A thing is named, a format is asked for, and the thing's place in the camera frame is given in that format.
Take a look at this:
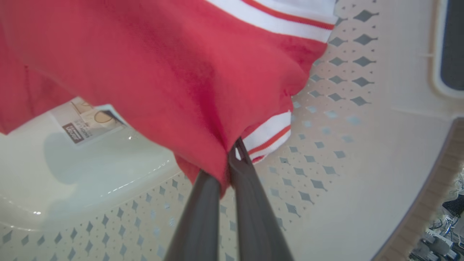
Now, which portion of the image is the cream perforated laundry basket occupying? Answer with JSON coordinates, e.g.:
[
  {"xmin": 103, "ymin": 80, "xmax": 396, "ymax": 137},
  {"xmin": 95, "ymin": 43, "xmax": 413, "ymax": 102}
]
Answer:
[{"xmin": 0, "ymin": 0, "xmax": 464, "ymax": 261}]

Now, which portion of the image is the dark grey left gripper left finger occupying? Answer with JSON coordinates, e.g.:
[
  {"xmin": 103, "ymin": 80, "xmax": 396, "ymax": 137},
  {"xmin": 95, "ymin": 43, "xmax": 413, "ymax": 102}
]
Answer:
[{"xmin": 164, "ymin": 170, "xmax": 221, "ymax": 261}]

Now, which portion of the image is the red shirt with white stripes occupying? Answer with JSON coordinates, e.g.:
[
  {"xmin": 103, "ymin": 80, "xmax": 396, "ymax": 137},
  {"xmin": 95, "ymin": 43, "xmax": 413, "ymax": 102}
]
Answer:
[{"xmin": 0, "ymin": 0, "xmax": 339, "ymax": 198}]

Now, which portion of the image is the paper label sticker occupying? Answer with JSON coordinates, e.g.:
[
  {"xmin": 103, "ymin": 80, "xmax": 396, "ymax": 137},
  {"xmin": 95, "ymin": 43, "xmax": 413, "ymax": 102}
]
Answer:
[{"xmin": 50, "ymin": 99, "xmax": 128, "ymax": 145}]

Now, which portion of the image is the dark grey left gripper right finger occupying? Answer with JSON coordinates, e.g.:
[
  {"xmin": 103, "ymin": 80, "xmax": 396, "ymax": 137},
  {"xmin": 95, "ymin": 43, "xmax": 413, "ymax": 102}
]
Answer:
[{"xmin": 228, "ymin": 137, "xmax": 295, "ymax": 261}]

